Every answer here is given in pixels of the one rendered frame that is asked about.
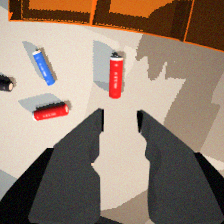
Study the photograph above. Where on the orange bin with label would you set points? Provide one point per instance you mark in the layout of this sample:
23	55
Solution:
162	18

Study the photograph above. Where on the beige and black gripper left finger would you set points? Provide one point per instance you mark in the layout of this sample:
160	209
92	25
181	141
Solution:
60	186

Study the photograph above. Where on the black aa battery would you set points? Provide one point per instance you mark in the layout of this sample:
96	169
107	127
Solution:
6	85

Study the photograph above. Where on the blue battery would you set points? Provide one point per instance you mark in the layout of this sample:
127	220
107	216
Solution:
43	67

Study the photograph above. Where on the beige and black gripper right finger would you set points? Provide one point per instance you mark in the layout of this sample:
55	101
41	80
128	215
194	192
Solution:
186	188

